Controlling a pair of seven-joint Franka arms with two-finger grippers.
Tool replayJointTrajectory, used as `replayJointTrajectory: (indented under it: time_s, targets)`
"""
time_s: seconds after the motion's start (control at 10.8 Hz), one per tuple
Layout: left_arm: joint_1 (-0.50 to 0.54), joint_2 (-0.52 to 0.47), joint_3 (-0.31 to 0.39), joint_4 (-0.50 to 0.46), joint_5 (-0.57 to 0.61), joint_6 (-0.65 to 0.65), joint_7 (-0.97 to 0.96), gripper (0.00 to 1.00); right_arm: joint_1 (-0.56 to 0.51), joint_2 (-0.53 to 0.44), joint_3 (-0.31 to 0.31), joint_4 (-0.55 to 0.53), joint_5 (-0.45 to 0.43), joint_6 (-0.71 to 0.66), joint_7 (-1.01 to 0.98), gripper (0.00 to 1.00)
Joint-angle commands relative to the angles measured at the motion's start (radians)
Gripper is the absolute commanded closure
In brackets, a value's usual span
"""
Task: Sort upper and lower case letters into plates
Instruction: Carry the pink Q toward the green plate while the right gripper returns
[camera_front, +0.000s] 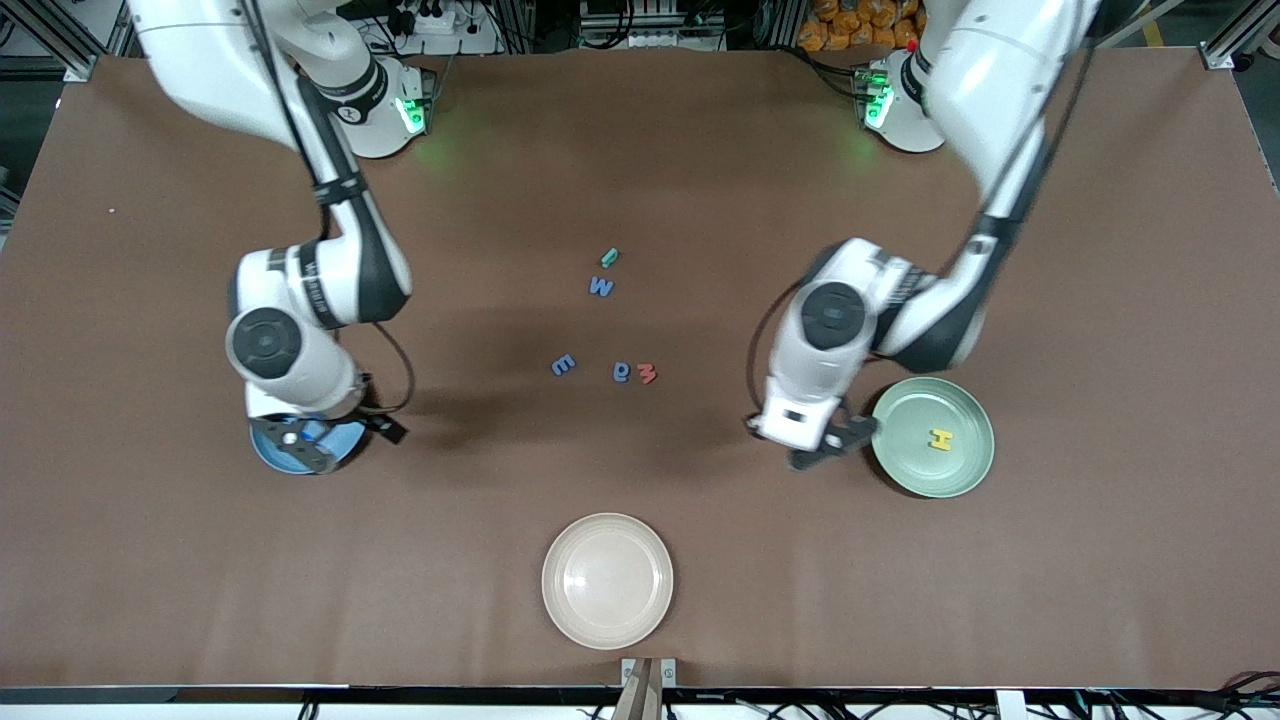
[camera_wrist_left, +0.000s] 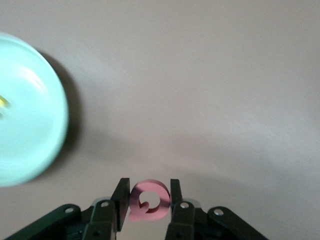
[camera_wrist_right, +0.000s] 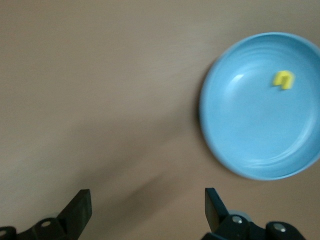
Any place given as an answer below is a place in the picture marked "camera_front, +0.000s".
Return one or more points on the aluminium frame beam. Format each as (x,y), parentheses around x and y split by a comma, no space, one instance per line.
(1228,45)
(60,50)

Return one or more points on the beige plate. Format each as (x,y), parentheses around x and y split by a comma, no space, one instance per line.
(607,580)

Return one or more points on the light green plate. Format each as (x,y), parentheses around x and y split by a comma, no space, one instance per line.
(960,470)

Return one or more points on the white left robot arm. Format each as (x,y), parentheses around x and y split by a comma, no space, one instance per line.
(1000,80)

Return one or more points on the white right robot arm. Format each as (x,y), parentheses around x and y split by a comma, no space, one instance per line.
(200,60)

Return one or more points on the red letter m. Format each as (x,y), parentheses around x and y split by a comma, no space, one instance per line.
(647,374)

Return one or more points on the orange snack bag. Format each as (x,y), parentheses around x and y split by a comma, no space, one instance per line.
(850,25)

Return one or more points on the long white power strip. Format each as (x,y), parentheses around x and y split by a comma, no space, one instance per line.
(650,40)

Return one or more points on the blue plate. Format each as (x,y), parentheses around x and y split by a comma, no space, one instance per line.
(352,448)

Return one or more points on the blue letter m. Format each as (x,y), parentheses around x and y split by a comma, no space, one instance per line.
(563,366)

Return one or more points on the grey metal mount bracket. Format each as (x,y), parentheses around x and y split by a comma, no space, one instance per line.
(668,674)

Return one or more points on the yellow letter H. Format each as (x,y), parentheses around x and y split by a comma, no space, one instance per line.
(940,440)

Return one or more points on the brown table mat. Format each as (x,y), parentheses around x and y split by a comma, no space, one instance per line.
(200,560)

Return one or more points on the blue letter W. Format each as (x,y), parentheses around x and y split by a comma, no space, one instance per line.
(601,288)

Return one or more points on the tan mount pole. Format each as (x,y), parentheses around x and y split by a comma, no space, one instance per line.
(640,700)

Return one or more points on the white power strip with plugs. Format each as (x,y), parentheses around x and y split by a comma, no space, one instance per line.
(440,22)

